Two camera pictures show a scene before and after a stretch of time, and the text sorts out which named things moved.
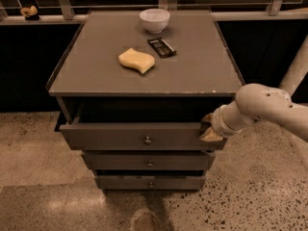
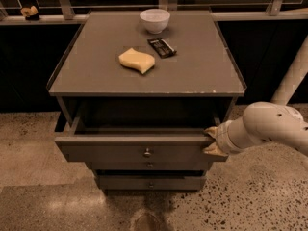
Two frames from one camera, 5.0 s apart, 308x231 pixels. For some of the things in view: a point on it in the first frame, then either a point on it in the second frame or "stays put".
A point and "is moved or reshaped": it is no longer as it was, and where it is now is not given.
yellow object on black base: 31,13 stays put
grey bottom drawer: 151,182 stays put
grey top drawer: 137,137 is moved or reshaped
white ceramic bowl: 154,19 stays put
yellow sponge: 138,61 stays put
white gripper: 218,121 → 223,140
